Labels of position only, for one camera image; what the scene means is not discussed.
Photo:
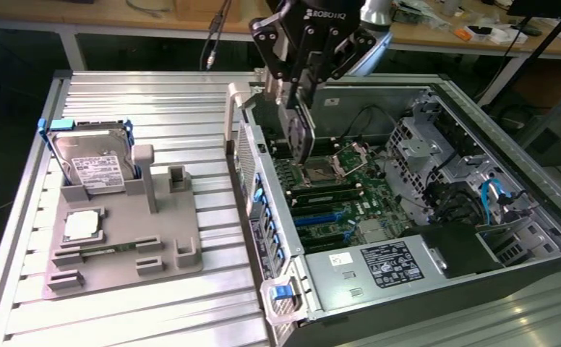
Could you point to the labelled black RAM stick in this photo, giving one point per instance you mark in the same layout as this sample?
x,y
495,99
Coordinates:
x,y
324,198

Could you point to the CPU socket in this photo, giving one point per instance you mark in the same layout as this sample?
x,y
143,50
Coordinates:
x,y
321,173

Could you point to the slotted silver drive cage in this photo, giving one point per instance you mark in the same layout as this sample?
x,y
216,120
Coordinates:
x,y
527,242

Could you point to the silver socket cover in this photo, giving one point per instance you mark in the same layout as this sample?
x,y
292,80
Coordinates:
x,y
360,148

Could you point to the silver disk bay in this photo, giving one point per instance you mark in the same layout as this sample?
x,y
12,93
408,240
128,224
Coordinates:
x,y
415,144

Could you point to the short black expansion slot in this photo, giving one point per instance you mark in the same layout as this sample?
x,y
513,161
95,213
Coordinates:
x,y
327,243

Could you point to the green motherboard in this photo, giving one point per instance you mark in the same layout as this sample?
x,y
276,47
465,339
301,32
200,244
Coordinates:
x,y
372,188

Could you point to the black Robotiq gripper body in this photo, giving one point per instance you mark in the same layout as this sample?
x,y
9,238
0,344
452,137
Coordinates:
x,y
319,25

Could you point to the silver chipset heatsink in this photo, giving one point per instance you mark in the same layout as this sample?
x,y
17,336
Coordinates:
x,y
371,231

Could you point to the blue expansion slot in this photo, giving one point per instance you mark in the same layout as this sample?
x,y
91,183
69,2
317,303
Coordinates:
x,y
316,219

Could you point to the open black PC case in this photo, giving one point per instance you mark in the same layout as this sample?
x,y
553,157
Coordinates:
x,y
244,144

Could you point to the silver hard disk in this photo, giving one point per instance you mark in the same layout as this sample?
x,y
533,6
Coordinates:
x,y
97,170

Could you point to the blue disk caddy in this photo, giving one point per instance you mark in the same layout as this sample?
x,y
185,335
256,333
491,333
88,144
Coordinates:
x,y
61,125

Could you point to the clear plastic bags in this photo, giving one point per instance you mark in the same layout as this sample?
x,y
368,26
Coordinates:
x,y
420,12

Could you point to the black monitor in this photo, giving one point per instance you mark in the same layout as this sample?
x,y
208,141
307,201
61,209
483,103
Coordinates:
x,y
545,6

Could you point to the long black expansion slot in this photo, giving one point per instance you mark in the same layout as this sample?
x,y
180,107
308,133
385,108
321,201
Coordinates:
x,y
324,210

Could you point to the silver CPU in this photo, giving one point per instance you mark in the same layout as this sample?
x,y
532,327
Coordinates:
x,y
83,226

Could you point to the grey power supply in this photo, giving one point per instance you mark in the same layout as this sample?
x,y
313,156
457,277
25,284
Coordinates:
x,y
339,282

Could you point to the black tower computer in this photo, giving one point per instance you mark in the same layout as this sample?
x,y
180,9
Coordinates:
x,y
557,144

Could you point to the white orange parts box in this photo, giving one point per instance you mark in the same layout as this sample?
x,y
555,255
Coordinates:
x,y
483,34

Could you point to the wooden desk white frame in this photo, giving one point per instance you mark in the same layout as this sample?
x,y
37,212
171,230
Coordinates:
x,y
116,16

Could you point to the green RAM stick bare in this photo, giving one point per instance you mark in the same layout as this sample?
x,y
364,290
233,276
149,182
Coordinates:
x,y
112,248

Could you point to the black plastic duct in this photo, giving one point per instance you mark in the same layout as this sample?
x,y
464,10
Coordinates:
x,y
459,249

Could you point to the grey parts rack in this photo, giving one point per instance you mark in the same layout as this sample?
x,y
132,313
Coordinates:
x,y
131,267

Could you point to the black slanted pole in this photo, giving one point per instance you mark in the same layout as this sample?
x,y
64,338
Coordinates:
x,y
541,45

